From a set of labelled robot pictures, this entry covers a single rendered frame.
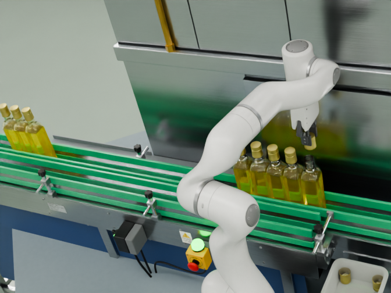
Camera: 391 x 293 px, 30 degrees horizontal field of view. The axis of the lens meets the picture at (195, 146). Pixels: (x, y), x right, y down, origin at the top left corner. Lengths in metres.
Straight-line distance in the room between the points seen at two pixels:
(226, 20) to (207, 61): 0.17
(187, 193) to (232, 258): 0.22
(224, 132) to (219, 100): 0.70
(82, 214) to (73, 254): 0.26
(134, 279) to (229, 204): 1.08
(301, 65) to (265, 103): 0.18
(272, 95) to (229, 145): 0.20
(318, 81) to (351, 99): 0.31
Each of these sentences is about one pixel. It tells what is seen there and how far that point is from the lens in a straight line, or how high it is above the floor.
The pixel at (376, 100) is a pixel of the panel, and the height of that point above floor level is 1.47.
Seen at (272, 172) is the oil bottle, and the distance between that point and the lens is 2.32.
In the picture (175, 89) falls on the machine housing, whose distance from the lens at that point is 2.51.
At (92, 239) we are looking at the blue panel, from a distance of 2.92.
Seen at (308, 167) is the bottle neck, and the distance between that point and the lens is 2.26.
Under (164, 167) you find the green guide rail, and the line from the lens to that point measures 2.63.
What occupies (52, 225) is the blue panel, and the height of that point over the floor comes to 0.84.
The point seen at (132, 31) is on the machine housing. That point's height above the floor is 1.62.
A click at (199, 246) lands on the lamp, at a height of 1.02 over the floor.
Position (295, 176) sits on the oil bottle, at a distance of 2.29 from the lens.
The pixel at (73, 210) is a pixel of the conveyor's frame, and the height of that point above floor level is 1.00.
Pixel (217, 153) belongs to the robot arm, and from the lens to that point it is 1.75.
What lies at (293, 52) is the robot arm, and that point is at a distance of 1.97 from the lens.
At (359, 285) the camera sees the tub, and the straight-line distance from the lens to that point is 2.38.
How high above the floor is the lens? 2.82
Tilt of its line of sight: 39 degrees down
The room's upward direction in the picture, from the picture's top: 15 degrees counter-clockwise
